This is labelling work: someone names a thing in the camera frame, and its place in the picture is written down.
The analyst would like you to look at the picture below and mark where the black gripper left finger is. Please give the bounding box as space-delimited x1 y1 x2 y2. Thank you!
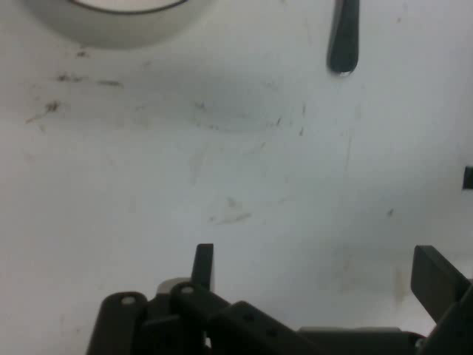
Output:
85 243 326 355

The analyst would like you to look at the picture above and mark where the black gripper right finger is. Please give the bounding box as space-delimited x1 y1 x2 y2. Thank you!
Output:
410 244 473 355

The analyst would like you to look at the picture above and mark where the dark metal serrated knife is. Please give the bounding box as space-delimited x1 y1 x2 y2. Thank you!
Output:
326 0 361 75

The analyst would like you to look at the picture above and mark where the white plate with black rim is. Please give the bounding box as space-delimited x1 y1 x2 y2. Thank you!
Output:
24 0 217 50

